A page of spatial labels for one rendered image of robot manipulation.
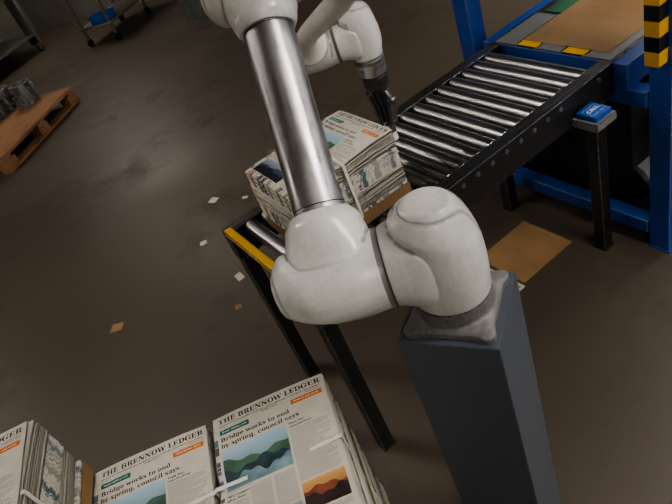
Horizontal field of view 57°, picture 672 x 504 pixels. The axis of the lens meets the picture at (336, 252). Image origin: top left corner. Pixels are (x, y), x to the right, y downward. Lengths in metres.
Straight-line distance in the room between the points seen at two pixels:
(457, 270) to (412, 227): 0.11
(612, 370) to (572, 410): 0.21
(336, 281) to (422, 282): 0.15
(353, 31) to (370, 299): 0.92
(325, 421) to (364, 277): 0.42
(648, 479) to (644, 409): 0.24
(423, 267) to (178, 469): 0.75
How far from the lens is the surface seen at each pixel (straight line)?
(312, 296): 1.09
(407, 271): 1.07
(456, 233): 1.05
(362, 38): 1.80
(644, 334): 2.47
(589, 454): 2.19
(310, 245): 1.09
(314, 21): 1.62
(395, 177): 1.85
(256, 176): 1.84
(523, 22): 2.79
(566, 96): 2.21
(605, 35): 2.55
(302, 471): 1.34
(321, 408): 1.41
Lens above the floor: 1.90
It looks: 38 degrees down
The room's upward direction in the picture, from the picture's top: 24 degrees counter-clockwise
